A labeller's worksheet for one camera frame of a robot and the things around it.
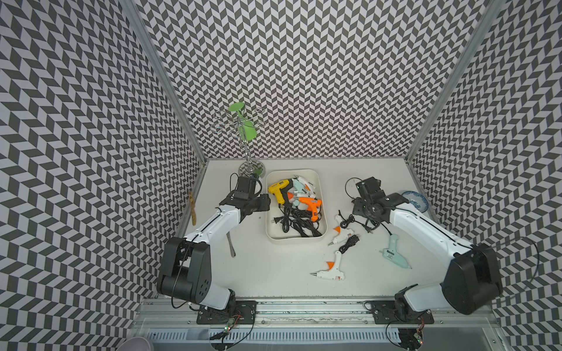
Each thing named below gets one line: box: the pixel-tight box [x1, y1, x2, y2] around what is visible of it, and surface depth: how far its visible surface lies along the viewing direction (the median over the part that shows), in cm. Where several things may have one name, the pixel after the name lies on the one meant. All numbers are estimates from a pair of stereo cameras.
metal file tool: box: [226, 231, 237, 258], surface depth 90 cm
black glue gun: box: [281, 178, 295, 207], surface depth 104 cm
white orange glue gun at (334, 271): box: [309, 250, 345, 281], surface depth 82 cm
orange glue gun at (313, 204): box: [297, 196, 323, 223], surface depth 96 cm
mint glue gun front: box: [379, 233, 412, 270], surface depth 86 cm
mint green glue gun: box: [291, 178, 306, 194], surface depth 105 cm
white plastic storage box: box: [264, 168, 328, 241], surface depth 97 cm
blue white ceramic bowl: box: [401, 190, 429, 214], surface depth 100 cm
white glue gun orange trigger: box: [295, 176, 317, 199], surface depth 104 cm
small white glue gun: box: [327, 214, 355, 246], surface depth 92 cm
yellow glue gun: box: [267, 179, 290, 205], surface depth 101 cm
